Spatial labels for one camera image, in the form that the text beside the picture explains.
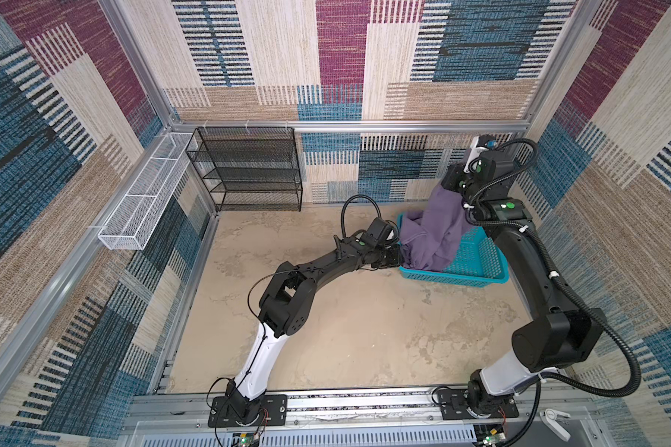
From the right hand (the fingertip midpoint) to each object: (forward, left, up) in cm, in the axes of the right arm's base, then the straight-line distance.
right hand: (454, 170), depth 78 cm
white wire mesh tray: (-14, +83, -2) cm, 85 cm away
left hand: (-12, +11, -27) cm, 31 cm away
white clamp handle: (-53, -19, -34) cm, 66 cm away
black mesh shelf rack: (+28, +67, -19) cm, 75 cm away
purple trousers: (-7, +4, -20) cm, 21 cm away
